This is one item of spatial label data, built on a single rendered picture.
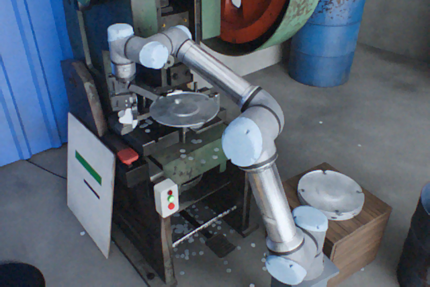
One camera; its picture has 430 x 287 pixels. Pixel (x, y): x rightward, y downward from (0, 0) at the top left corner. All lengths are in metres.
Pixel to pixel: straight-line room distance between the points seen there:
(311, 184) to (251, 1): 0.88
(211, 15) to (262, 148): 0.72
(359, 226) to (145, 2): 1.25
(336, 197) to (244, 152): 0.90
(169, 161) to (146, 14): 0.57
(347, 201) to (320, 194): 0.12
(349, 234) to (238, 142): 0.89
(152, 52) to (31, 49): 1.55
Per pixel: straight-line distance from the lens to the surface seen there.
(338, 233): 1.74
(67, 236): 2.25
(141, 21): 1.38
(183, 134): 1.61
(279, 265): 1.20
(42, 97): 2.70
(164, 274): 1.86
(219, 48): 1.84
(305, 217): 1.30
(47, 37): 2.62
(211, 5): 1.55
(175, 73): 1.54
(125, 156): 1.41
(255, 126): 0.99
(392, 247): 2.27
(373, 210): 1.90
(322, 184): 1.89
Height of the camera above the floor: 1.58
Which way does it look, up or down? 32 degrees down
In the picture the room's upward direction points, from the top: straight up
